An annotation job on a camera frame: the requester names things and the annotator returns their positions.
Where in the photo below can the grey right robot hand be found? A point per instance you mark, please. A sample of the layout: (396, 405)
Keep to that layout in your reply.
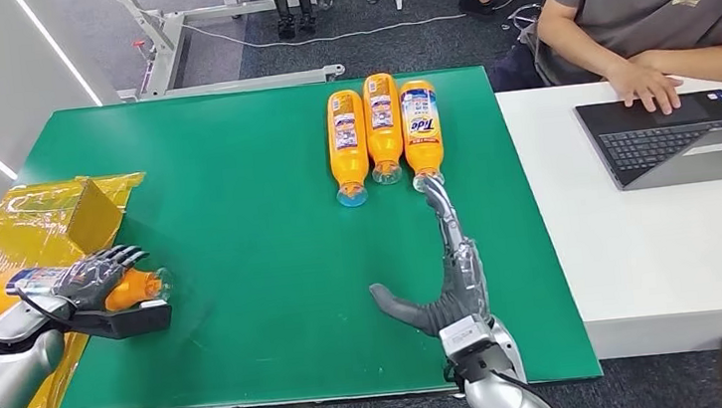
(465, 285)

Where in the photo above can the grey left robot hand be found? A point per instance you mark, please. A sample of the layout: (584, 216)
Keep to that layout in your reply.
(87, 282)

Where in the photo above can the orange detergent bottle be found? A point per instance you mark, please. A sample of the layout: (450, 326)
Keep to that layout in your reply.
(383, 121)
(347, 137)
(421, 124)
(128, 290)

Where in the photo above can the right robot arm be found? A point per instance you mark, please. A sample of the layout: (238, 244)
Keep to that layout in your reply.
(506, 400)

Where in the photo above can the person's right forearm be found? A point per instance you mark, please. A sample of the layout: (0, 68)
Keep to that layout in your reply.
(574, 43)

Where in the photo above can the person's left forearm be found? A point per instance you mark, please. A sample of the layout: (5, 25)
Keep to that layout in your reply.
(711, 63)

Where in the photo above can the yellow cardboard box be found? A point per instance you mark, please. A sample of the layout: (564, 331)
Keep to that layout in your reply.
(91, 218)

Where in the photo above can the green table mat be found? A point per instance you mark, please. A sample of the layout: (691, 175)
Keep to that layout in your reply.
(275, 270)

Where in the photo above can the white desk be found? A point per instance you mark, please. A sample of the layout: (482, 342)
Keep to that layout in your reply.
(671, 265)

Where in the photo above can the white robot hoist stand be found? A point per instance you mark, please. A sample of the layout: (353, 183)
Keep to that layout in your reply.
(168, 55)

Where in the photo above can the dark grey laptop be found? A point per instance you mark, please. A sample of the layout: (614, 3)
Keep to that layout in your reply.
(659, 140)

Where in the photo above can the person's right hand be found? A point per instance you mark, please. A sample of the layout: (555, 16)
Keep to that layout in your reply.
(644, 86)

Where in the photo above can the white and black humanoid robot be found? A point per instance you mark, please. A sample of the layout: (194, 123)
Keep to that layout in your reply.
(292, 4)

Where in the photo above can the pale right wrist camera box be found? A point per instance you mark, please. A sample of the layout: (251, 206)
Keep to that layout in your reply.
(466, 338)

